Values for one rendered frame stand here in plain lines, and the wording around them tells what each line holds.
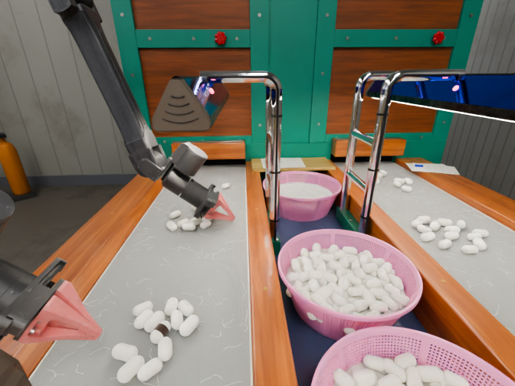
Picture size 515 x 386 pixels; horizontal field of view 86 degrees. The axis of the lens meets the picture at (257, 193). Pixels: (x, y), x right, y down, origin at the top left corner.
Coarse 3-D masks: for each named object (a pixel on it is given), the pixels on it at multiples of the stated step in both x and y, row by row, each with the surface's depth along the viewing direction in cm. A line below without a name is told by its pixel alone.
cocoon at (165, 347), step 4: (160, 340) 40; (164, 340) 40; (168, 340) 40; (160, 344) 39; (164, 344) 39; (168, 344) 39; (160, 348) 39; (164, 348) 38; (168, 348) 39; (160, 352) 38; (164, 352) 38; (168, 352) 38; (160, 356) 38; (164, 356) 38; (168, 356) 38; (164, 360) 38
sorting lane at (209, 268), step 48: (240, 192) 95; (144, 240) 67; (192, 240) 67; (240, 240) 67; (96, 288) 52; (144, 288) 52; (192, 288) 52; (240, 288) 52; (144, 336) 43; (192, 336) 43; (240, 336) 42; (48, 384) 36; (96, 384) 36; (144, 384) 36; (192, 384) 36; (240, 384) 36
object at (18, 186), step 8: (0, 136) 249; (0, 144) 252; (8, 144) 255; (0, 152) 252; (8, 152) 254; (16, 152) 261; (0, 160) 256; (8, 160) 256; (16, 160) 261; (8, 168) 258; (16, 168) 262; (8, 176) 261; (16, 176) 263; (24, 176) 269; (16, 184) 265; (24, 184) 269; (8, 192) 274; (16, 192) 267; (24, 192) 271; (32, 192) 274; (16, 200) 266
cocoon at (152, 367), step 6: (150, 360) 37; (156, 360) 37; (144, 366) 36; (150, 366) 36; (156, 366) 37; (138, 372) 36; (144, 372) 36; (150, 372) 36; (156, 372) 37; (138, 378) 36; (144, 378) 36
